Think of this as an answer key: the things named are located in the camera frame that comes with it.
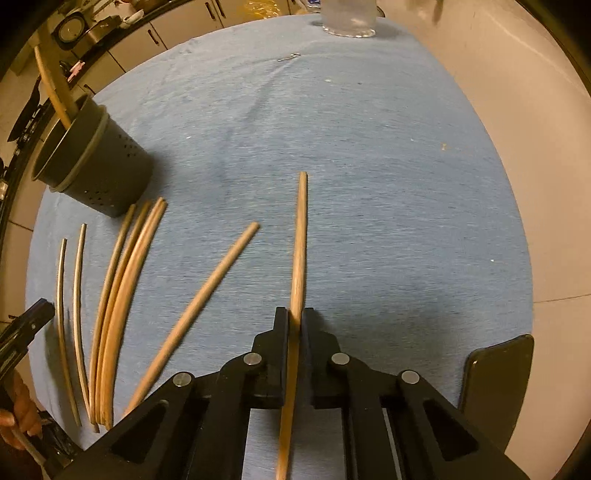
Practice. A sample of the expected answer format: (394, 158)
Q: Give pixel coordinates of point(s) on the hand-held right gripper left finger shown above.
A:
(282, 323)

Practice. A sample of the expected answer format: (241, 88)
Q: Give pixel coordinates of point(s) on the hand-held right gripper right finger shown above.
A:
(308, 325)

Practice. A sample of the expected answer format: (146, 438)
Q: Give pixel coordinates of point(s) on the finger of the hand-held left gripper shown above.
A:
(30, 318)

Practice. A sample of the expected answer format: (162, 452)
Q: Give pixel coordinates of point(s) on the thin pale chopstick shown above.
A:
(76, 318)
(59, 314)

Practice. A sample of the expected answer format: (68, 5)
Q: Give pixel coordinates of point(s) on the dark grey perforated utensil holder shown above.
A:
(111, 170)

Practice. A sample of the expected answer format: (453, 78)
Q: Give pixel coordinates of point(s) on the person's left hand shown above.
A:
(21, 406)

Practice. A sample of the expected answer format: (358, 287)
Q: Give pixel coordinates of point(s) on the blue tablecloth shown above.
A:
(369, 184)

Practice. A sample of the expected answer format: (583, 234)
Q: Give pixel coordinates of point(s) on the black smartphone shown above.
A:
(498, 383)

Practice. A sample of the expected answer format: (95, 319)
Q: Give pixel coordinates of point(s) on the pink small item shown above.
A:
(76, 68)

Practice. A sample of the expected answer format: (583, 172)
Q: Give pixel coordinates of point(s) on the black round rice cooker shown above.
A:
(70, 31)

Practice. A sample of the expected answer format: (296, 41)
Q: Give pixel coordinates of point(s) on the frosted glass mug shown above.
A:
(348, 18)

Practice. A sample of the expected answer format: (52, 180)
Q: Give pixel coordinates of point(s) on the beige lower kitchen cabinets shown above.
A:
(161, 37)

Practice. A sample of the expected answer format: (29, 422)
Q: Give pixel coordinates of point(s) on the yellow plastic bag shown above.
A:
(262, 7)

